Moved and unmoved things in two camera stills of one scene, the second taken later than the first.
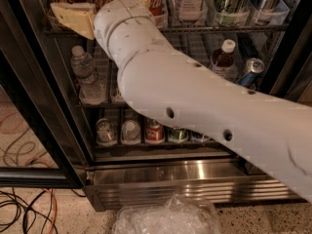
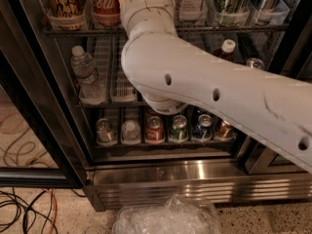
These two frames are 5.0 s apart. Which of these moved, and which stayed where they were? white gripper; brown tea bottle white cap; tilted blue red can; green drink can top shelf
Moved: white gripper
Stayed: tilted blue red can; green drink can top shelf; brown tea bottle white cap
